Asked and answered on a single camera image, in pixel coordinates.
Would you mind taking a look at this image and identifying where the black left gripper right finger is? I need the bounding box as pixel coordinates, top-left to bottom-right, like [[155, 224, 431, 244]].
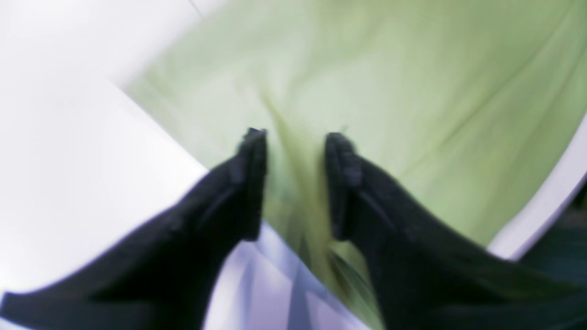
[[325, 133, 586, 330]]

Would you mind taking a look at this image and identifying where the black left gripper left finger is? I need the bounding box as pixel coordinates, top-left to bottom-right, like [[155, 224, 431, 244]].
[[1, 129, 267, 330]]

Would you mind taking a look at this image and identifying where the green t-shirt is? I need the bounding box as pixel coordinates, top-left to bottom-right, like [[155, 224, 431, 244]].
[[124, 0, 586, 330]]

